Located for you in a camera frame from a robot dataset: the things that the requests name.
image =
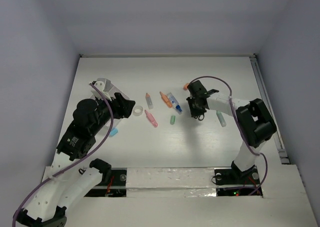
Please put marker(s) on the orange highlighter marker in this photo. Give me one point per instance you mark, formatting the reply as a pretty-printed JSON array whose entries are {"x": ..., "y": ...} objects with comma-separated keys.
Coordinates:
[{"x": 166, "y": 100}]

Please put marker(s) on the white compartment organizer box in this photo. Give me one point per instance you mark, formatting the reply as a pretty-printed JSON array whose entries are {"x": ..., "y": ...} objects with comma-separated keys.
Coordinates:
[{"x": 112, "y": 95}]

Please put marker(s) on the aluminium rail right edge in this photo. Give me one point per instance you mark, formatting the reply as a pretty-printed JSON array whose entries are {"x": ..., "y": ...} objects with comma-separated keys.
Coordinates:
[{"x": 284, "y": 158}]

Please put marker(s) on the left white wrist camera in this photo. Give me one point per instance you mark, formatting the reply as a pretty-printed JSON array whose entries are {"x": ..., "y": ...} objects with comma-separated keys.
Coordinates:
[{"x": 104, "y": 86}]

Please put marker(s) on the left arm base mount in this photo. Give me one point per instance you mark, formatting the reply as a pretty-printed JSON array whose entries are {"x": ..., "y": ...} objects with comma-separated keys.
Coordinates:
[{"x": 113, "y": 183}]

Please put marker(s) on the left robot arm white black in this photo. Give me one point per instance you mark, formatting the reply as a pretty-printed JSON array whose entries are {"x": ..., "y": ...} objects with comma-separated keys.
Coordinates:
[{"x": 67, "y": 181}]

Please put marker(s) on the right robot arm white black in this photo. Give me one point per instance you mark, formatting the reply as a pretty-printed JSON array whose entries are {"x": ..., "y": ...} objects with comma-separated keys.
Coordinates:
[{"x": 252, "y": 117}]

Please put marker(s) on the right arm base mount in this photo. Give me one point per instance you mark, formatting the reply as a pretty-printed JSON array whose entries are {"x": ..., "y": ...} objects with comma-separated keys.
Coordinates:
[{"x": 231, "y": 182}]

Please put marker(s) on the orange eraser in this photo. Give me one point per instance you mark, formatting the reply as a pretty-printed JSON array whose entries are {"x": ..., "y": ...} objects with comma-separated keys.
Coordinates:
[{"x": 185, "y": 87}]

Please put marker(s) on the pink highlighter marker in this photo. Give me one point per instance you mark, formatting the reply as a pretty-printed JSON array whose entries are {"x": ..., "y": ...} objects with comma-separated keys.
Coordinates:
[{"x": 151, "y": 118}]

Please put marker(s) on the mint green highlighter marker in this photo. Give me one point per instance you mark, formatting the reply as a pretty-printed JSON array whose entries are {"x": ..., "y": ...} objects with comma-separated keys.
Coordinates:
[{"x": 221, "y": 119}]

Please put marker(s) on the black handled scissors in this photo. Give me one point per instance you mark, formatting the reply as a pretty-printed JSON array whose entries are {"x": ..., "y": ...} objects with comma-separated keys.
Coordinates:
[{"x": 201, "y": 117}]

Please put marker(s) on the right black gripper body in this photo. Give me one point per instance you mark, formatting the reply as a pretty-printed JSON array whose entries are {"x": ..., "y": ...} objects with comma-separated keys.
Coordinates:
[{"x": 195, "y": 109}]

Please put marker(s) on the grey marker orange tip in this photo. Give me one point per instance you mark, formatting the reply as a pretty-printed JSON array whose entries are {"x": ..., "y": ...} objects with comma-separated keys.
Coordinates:
[{"x": 149, "y": 101}]

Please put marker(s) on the clear tape roll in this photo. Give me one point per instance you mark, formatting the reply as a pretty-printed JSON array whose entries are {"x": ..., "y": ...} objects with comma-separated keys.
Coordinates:
[{"x": 138, "y": 110}]

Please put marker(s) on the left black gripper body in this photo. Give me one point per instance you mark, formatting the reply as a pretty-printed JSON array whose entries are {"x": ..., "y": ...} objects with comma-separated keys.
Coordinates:
[{"x": 119, "y": 111}]

